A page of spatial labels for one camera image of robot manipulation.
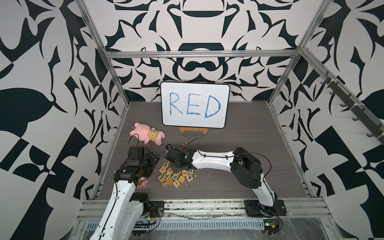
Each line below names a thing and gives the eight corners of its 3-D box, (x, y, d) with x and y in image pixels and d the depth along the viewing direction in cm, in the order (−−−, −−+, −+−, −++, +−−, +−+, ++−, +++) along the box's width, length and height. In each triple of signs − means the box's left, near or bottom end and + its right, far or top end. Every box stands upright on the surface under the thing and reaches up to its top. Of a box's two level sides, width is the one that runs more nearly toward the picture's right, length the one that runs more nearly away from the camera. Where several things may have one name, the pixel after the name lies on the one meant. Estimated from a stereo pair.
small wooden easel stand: (179, 134, 103) (179, 129, 99) (179, 131, 105) (179, 126, 101) (207, 134, 103) (208, 130, 99) (207, 131, 105) (207, 127, 101)
